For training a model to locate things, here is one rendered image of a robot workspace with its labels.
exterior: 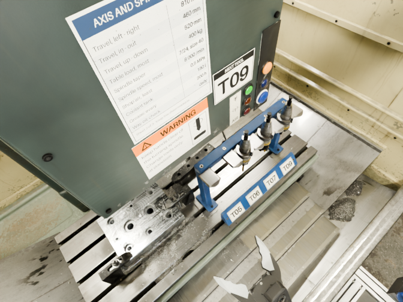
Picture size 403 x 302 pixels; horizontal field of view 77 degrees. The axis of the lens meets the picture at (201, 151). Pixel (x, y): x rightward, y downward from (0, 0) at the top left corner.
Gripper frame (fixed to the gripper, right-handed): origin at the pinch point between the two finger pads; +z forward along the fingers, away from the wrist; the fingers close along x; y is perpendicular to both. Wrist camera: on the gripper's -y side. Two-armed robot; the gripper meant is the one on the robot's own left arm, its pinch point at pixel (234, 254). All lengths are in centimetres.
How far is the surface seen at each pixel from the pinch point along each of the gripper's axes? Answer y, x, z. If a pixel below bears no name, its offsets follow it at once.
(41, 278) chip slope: 61, -70, 62
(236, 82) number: -36.9, 15.8, 16.5
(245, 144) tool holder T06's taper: 2.5, 27.8, 23.1
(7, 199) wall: 63, -71, 120
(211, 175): 8.4, 13.5, 24.6
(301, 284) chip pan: 64, 23, -21
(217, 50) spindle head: -46, 12, 17
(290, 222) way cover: 57, 39, 0
